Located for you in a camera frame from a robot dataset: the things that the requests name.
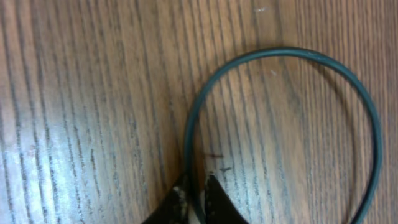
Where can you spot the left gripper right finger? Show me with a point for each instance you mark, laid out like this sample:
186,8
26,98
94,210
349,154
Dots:
219,209

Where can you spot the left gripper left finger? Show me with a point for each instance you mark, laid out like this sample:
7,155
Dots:
174,207

